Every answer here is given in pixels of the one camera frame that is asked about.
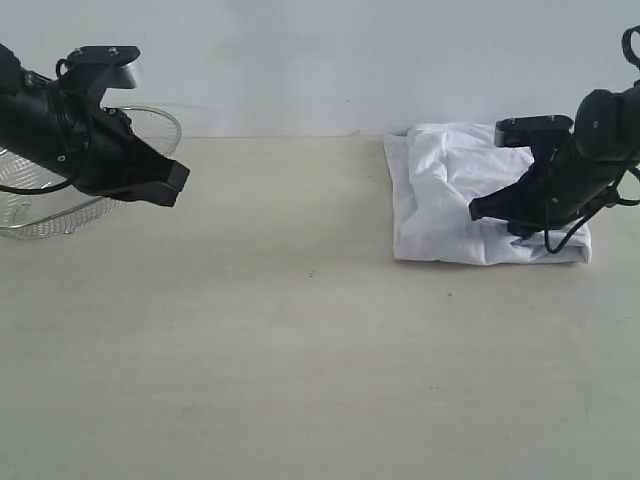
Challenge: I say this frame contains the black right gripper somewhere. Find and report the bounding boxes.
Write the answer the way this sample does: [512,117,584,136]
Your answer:
[468,139,620,238]

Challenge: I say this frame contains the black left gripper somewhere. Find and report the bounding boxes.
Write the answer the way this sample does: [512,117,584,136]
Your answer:
[29,84,191,207]

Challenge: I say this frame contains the white printed t-shirt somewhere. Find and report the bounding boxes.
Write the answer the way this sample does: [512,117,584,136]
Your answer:
[383,123,592,266]

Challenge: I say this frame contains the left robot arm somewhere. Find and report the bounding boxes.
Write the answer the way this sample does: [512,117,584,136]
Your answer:
[1,45,190,207]

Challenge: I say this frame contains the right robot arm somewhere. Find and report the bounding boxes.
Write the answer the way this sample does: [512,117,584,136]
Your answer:
[469,86,639,237]

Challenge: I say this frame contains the metal mesh basket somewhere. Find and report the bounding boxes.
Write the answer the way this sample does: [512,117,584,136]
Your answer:
[1,105,182,240]

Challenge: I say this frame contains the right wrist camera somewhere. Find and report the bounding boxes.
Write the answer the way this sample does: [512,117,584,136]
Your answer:
[494,115,574,148]

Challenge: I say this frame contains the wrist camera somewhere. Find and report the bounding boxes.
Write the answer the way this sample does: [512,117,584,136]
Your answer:
[494,115,574,148]
[57,45,141,105]

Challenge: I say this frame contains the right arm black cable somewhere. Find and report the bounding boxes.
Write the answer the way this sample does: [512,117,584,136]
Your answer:
[542,24,640,254]

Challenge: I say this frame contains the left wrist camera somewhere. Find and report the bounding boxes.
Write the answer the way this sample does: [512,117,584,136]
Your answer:
[57,45,141,105]

